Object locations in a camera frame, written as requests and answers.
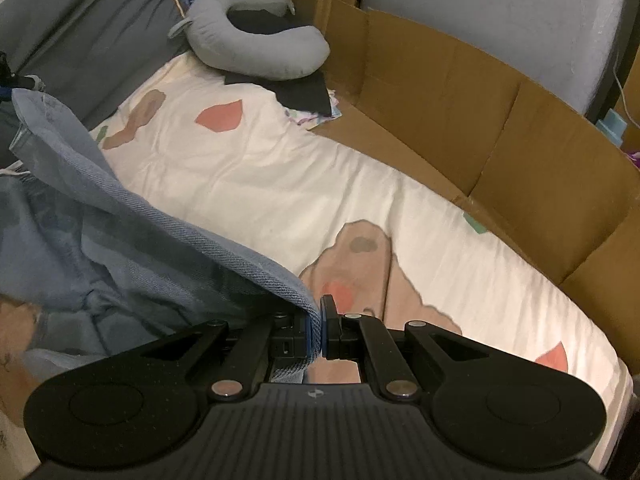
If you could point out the purple printed cloth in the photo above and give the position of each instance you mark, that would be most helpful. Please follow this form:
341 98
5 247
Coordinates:
636 159

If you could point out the long brown cardboard sheet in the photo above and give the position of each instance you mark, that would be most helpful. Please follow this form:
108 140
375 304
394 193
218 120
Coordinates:
450 100

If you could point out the floral printed cloth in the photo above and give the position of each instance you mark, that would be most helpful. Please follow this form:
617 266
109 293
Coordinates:
310 117

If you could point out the black cloth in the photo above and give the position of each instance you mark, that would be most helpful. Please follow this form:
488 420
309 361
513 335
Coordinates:
305 92

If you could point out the white printed bed sheet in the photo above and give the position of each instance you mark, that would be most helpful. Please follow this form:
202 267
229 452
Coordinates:
300 175

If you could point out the blue denim jeans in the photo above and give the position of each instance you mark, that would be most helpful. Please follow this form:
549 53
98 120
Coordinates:
150 240

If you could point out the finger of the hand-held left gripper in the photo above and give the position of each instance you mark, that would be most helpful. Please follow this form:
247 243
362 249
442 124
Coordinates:
15 80

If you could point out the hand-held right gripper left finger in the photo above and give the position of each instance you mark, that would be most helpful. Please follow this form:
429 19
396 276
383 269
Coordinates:
303 337

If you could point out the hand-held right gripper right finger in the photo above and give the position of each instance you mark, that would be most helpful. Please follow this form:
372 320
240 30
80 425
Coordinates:
325 332

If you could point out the grey u-shaped pillow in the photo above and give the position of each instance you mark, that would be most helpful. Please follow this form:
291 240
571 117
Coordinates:
280 55

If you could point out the light blue plastic item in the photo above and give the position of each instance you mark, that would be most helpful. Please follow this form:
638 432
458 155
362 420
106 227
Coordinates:
612 127

